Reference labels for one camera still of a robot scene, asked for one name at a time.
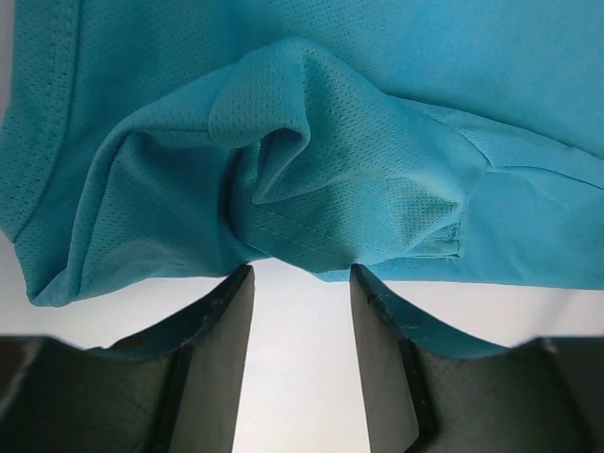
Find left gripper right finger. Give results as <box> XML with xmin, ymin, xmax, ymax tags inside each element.
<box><xmin>350</xmin><ymin>265</ymin><xmax>603</xmax><ymax>452</ymax></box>

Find teal t-shirt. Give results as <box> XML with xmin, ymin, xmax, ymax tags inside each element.
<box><xmin>1</xmin><ymin>1</ymin><xmax>603</xmax><ymax>307</ymax></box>

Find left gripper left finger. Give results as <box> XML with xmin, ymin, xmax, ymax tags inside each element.
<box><xmin>1</xmin><ymin>265</ymin><xmax>255</xmax><ymax>453</ymax></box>

